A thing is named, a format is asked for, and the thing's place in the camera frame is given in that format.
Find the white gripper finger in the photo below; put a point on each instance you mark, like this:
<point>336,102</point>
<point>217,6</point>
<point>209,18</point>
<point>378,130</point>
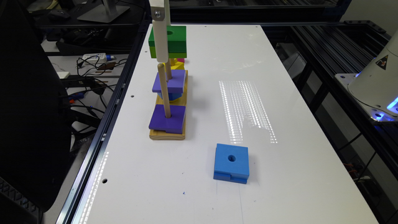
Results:
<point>160,12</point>

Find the green square block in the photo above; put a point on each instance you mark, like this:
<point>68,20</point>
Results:
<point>177,41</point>

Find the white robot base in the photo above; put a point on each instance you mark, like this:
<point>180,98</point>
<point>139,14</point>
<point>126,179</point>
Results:
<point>375,87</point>

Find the yellow block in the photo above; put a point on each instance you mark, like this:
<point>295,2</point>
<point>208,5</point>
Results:
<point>178,65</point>

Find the light purple square block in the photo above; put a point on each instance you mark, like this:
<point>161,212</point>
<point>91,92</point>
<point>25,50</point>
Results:
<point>175,85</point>

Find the blue block under purple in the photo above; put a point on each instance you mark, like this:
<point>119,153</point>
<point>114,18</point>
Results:
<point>172,96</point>

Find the dark purple square block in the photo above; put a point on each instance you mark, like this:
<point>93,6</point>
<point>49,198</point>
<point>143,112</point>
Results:
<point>173,125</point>

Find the blue square block with hole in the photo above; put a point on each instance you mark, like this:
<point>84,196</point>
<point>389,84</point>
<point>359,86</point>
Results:
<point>231,163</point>

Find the monitor stand silver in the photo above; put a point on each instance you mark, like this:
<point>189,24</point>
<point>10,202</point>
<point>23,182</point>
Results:
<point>105,13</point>

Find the middle wooden peg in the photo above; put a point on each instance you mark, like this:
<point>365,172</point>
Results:
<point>168,70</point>

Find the front wooden peg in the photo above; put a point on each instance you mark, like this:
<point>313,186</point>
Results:
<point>164,89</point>

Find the white power strip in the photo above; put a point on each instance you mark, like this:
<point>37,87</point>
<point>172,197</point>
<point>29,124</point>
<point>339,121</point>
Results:
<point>97,58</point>

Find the wooden peg board base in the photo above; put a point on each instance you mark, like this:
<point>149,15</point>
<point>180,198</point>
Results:
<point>182,101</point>

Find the black office chair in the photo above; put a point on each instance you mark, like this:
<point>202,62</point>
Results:
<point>35,136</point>

